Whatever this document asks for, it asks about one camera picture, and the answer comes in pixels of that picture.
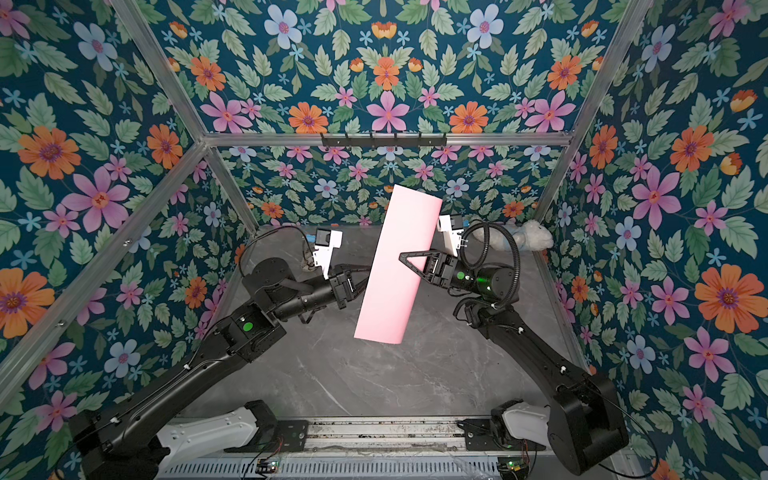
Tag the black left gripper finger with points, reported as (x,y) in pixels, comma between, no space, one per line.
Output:
(359,286)
(357,270)

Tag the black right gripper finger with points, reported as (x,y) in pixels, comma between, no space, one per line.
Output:
(411,258)
(419,272)

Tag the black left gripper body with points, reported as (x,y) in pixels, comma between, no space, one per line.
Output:
(337,293)

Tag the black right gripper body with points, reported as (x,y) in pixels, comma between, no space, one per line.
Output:
(438,265)

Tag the pink rectangular paper sheet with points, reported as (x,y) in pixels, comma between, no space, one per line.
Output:
(409,225)

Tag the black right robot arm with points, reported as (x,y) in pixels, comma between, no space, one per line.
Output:
(581,421)

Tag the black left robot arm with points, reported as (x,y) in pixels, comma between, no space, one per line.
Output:
(138,439)

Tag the white plush toy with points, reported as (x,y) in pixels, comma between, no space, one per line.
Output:
(528,236)

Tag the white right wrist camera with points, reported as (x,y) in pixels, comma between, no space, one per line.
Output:
(452,229)

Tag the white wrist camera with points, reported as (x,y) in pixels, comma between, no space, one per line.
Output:
(452,229)
(326,241)

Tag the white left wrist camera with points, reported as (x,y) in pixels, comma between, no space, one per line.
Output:
(326,241)

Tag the black hook rail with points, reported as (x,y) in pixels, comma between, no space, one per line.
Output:
(371,140)

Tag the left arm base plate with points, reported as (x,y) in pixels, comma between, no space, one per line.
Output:
(291,435)

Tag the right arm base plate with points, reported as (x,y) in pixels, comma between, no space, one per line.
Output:
(485,434)

